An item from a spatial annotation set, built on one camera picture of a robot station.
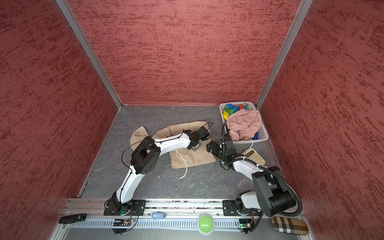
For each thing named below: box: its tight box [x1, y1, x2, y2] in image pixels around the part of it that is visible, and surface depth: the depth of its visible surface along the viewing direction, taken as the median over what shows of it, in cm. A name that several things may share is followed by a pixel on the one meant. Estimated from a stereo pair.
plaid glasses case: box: [271, 216, 309, 236], surface depth 69 cm
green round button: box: [197, 213, 215, 236], surface depth 70 cm
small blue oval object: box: [152, 212, 165, 219], surface depth 73 cm
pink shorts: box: [226, 109, 262, 141], surface depth 99 cm
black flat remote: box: [58, 213, 87, 224], surface depth 70 cm
